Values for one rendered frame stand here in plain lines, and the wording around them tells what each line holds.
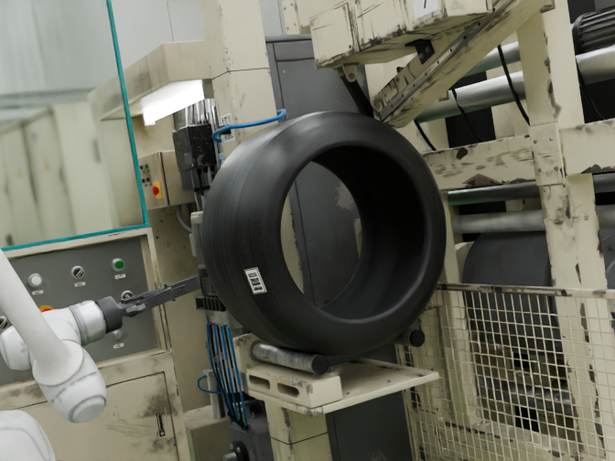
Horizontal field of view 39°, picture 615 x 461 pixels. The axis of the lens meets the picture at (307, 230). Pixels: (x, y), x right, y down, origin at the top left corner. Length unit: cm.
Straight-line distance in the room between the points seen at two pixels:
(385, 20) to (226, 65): 47
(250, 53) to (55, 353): 107
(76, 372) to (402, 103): 115
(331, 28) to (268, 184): 60
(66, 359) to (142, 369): 89
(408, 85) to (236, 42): 48
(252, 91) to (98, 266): 68
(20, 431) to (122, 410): 101
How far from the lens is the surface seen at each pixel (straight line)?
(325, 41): 242
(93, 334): 190
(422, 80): 229
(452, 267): 263
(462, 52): 217
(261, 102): 240
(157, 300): 193
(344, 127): 205
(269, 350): 224
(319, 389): 204
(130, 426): 261
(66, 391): 174
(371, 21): 223
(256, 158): 199
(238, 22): 242
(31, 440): 162
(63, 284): 257
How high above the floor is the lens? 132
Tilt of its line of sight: 3 degrees down
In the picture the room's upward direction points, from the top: 9 degrees counter-clockwise
